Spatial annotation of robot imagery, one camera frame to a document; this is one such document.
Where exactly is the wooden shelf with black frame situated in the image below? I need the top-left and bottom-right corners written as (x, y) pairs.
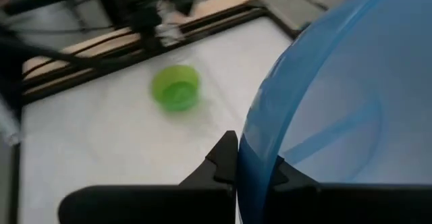
top-left (20, 0), bottom-right (300, 105)

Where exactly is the green plastic bowl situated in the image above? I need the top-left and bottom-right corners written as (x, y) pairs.
top-left (151, 65), bottom-right (201, 113)

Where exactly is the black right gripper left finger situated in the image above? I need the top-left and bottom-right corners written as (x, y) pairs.
top-left (57, 130), bottom-right (239, 224)

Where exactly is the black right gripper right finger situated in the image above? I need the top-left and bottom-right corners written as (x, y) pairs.
top-left (265, 156), bottom-right (432, 224)

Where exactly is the translucent blue plastic bowl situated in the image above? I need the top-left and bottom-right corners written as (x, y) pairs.
top-left (237, 0), bottom-right (432, 224)

